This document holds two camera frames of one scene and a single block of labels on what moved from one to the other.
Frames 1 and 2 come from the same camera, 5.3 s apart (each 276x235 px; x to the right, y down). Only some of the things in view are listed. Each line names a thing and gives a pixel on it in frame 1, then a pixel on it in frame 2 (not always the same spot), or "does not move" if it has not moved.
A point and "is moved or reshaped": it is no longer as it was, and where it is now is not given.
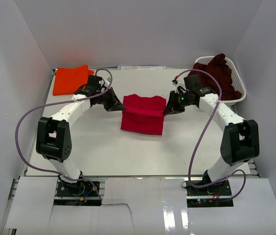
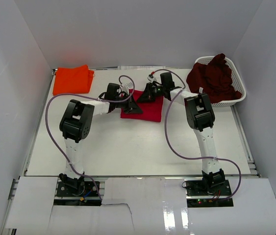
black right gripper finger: x=174 y=104 → x=146 y=95
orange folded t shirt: x=67 y=80 does not move
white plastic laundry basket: x=237 y=82 does not move
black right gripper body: x=185 y=101 → x=159 y=90
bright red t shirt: x=143 y=114 is moved or reshaped
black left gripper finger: x=112 y=102 → x=133 y=108
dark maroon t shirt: x=219 y=67 does not move
